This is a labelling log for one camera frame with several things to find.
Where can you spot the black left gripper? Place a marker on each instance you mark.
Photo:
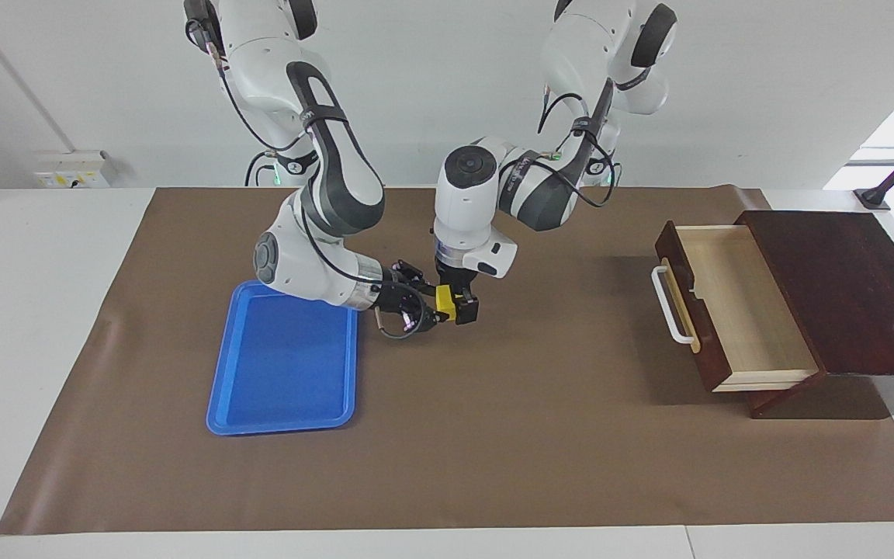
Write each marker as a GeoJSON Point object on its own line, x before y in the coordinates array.
{"type": "Point", "coordinates": [455, 276]}

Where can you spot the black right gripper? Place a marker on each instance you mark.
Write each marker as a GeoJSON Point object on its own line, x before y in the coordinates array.
{"type": "Point", "coordinates": [389, 293]}

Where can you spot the yellow cube block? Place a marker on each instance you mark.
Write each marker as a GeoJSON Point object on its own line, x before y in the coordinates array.
{"type": "Point", "coordinates": [445, 303]}

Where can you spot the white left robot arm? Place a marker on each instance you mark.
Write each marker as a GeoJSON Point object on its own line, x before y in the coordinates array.
{"type": "Point", "coordinates": [532, 178]}

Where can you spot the blue plastic tray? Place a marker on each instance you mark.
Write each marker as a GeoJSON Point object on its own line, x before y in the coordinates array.
{"type": "Point", "coordinates": [284, 365]}

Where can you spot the brown table mat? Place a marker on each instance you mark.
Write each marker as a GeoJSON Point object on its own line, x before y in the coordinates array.
{"type": "Point", "coordinates": [532, 450]}

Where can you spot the dark wooden cabinet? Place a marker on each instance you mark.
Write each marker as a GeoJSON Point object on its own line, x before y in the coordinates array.
{"type": "Point", "coordinates": [850, 287]}

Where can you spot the white wall socket box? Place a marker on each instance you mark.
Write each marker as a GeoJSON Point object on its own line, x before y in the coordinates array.
{"type": "Point", "coordinates": [74, 169]}

